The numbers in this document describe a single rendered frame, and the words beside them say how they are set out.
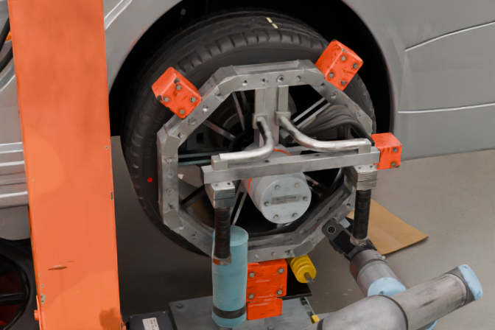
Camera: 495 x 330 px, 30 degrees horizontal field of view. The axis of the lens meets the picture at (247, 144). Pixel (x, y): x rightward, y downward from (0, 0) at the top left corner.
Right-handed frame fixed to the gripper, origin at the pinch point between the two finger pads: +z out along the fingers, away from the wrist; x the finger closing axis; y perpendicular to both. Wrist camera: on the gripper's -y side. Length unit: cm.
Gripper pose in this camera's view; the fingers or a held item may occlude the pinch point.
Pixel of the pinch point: (333, 218)
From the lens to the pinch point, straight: 254.3
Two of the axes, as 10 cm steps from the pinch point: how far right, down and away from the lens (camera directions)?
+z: -2.7, -4.5, 8.5
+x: 7.0, -7.0, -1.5
